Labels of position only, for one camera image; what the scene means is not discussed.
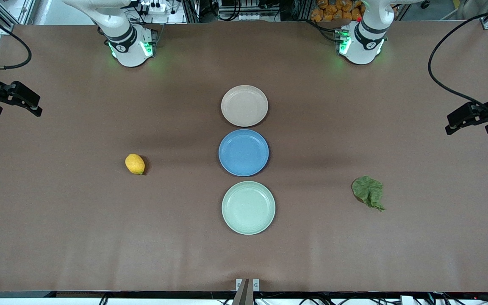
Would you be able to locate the green lettuce leaf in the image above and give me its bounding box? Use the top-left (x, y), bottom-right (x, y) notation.
top-left (352, 176), bottom-right (385, 211)

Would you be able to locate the yellow lemon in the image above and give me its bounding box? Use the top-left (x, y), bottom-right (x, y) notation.
top-left (125, 153), bottom-right (146, 175)

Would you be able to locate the white power strip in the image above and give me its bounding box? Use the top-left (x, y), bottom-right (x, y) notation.
top-left (138, 1), bottom-right (167, 13)

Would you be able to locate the orange packaged goods pile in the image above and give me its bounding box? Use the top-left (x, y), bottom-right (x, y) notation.
top-left (311, 0), bottom-right (365, 22)

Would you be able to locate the beige round plate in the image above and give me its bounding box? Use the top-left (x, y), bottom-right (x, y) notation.
top-left (221, 85), bottom-right (269, 127)

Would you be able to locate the blue round plate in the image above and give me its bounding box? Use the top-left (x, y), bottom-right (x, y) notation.
top-left (219, 129), bottom-right (269, 177)

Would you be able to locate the pale green round plate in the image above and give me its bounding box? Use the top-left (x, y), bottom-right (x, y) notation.
top-left (222, 181), bottom-right (276, 235)

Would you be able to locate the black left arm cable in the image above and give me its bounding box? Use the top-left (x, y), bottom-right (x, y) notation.
top-left (428, 11), bottom-right (488, 114)

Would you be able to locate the black base cable bundle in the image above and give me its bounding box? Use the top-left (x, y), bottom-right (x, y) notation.
top-left (310, 19), bottom-right (343, 43)

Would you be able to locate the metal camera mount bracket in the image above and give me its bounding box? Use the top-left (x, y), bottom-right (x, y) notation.
top-left (232, 278), bottom-right (260, 305)

